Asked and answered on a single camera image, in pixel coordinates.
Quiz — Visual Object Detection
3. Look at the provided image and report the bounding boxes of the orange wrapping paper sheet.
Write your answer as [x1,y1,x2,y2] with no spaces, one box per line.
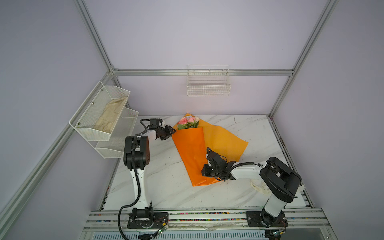
[172,114,248,187]

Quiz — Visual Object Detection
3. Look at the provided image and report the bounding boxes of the cream printed ribbon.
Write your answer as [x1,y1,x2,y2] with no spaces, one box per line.
[250,180,272,196]

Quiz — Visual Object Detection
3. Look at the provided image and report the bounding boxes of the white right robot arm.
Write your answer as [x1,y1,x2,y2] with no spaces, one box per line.
[202,148,302,228]

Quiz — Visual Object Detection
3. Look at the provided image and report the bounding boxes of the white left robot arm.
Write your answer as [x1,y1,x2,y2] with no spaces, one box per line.
[117,118,176,240]

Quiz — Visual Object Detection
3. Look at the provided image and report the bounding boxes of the lower white mesh shelf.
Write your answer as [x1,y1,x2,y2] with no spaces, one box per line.
[95,108,139,159]

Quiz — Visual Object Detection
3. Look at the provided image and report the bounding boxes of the white mesh shelf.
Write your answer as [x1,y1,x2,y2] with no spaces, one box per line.
[95,108,139,159]
[69,82,130,142]

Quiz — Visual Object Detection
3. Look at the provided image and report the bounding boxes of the beige cloth glove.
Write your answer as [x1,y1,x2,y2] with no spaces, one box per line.
[94,97,128,134]

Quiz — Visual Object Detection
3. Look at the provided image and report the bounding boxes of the upper white mesh shelf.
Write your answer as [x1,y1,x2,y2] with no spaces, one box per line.
[69,82,130,142]

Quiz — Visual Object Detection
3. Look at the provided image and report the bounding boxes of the white wire wall basket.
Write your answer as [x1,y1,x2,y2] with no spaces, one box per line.
[187,65,232,97]

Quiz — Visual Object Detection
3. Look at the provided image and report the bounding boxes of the aluminium frame crossbar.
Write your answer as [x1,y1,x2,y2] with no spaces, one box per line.
[113,69,294,76]

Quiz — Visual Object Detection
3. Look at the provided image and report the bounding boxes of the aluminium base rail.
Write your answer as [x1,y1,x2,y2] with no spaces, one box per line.
[80,208,337,240]

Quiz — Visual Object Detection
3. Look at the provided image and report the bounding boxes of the aluminium frame post left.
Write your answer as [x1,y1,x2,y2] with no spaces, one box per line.
[74,0,114,72]

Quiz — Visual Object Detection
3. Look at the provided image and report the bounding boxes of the aluminium frame post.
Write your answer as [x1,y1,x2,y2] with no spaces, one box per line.
[269,0,339,118]
[74,0,114,72]

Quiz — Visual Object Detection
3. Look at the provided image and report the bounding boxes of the aluminium frame post right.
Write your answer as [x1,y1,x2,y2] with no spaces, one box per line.
[269,0,339,118]

